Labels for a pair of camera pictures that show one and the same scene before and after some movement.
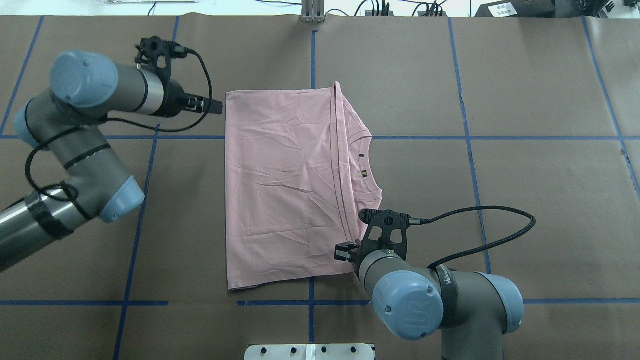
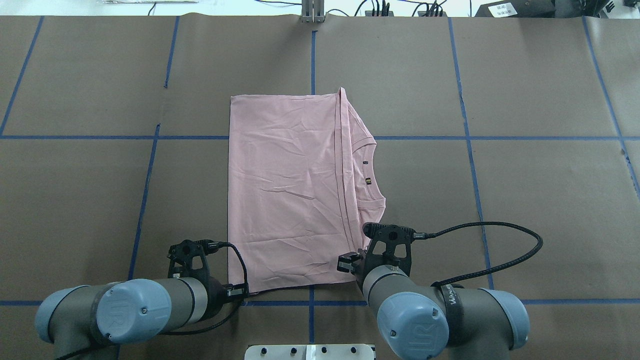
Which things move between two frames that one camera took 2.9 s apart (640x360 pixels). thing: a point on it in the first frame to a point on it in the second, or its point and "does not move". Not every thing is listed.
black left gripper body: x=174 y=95 to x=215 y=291
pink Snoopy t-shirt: x=297 y=178 does not move
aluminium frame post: x=313 y=11 does not move
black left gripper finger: x=202 y=104 to x=234 y=291
